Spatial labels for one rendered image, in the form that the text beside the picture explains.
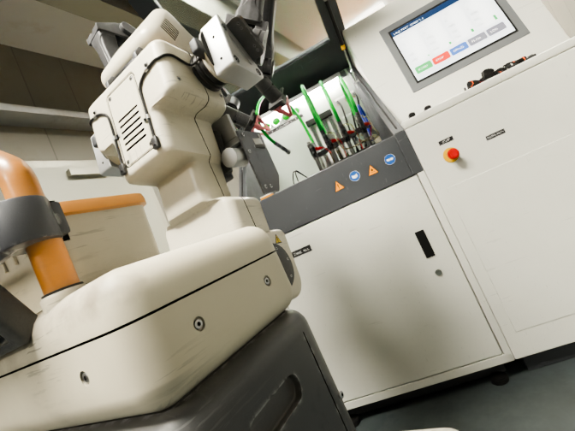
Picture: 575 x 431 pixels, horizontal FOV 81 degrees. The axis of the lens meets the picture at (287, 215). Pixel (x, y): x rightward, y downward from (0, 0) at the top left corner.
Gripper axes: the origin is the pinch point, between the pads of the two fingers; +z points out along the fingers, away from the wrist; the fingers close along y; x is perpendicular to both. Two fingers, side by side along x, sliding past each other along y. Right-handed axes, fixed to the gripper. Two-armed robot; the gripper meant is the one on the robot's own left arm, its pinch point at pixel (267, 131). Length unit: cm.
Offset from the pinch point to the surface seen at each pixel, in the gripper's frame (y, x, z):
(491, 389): -9, 85, 96
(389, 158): -30, 21, 39
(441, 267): -21, 52, 68
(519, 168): -53, 26, 74
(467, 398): -4, 88, 90
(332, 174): -15.3, 24.4, 24.6
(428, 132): -42, 15, 47
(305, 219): -0.1, 37.5, 22.4
